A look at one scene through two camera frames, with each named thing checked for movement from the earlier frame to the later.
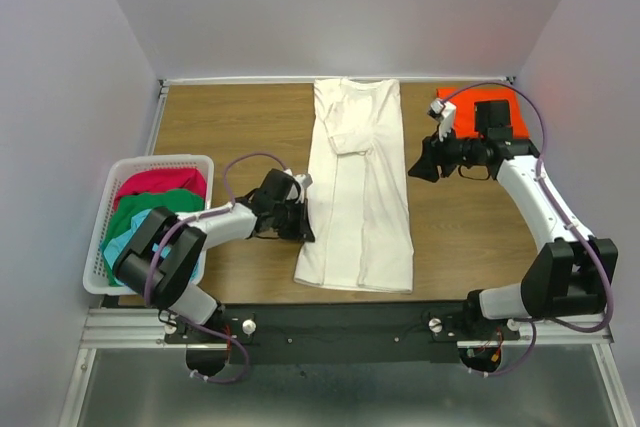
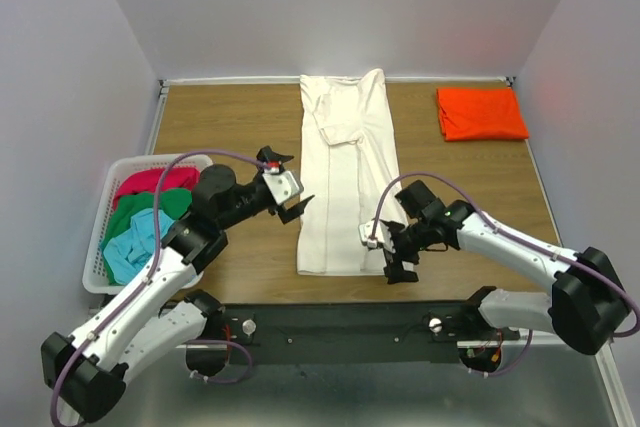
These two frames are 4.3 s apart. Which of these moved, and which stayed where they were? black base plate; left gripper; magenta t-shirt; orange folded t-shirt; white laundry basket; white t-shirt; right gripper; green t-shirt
Moved: right gripper; left gripper; white t-shirt
Stayed: black base plate; white laundry basket; green t-shirt; orange folded t-shirt; magenta t-shirt
